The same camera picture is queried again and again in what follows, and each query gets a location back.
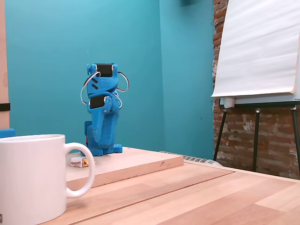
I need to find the white yellow sweet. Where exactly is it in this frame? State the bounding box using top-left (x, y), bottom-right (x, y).
top-left (70, 157), bottom-right (90, 168)

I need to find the white ceramic mug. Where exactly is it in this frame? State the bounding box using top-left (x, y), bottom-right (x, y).
top-left (0, 134), bottom-right (96, 225)

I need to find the light wooden board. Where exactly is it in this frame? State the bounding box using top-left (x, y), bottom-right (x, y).
top-left (66, 146), bottom-right (184, 189)

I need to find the white radiator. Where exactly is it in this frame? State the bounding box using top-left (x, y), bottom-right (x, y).
top-left (159, 150), bottom-right (222, 167)

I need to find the flip chart easel stand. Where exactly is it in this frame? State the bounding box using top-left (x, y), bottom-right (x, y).
top-left (213, 95), bottom-right (300, 175)

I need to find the white flip chart pad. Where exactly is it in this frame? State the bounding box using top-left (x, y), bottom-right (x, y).
top-left (210, 0), bottom-right (300, 98)

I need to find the wooden post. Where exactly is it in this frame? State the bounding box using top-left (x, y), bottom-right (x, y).
top-left (0, 0), bottom-right (10, 131)

